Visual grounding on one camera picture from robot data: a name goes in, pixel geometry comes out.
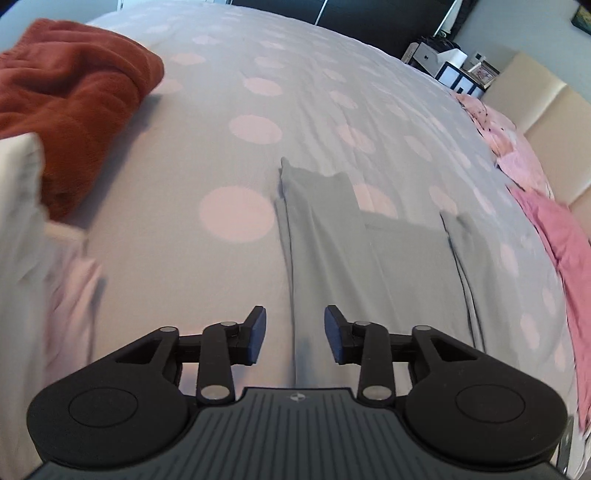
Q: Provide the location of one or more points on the cream pink folded garment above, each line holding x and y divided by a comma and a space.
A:
27, 277

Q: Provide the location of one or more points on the white tissue box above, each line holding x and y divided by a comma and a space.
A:
452, 57

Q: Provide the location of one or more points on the rust red fleece cloth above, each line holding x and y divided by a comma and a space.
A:
78, 101

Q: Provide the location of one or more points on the grey long-sleeve shirt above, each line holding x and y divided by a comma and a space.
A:
332, 240

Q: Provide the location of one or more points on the grey pink-dotted bed cover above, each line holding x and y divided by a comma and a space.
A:
277, 69

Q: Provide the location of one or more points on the deep pink pillow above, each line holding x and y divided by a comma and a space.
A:
563, 240

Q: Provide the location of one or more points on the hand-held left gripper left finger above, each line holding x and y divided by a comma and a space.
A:
257, 336

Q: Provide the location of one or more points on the framed wall painting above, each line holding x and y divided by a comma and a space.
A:
582, 18

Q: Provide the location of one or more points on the white nightstand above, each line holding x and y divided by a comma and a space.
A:
455, 78

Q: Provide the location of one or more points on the photo frame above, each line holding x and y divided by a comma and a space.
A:
485, 71

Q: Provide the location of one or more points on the light pink pillow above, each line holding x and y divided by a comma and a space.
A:
503, 134

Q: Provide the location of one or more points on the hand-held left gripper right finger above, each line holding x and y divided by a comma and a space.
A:
334, 336

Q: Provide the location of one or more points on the dark sliding-door wardrobe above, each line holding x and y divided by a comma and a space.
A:
392, 23

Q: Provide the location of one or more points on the beige padded headboard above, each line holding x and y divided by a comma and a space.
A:
540, 110

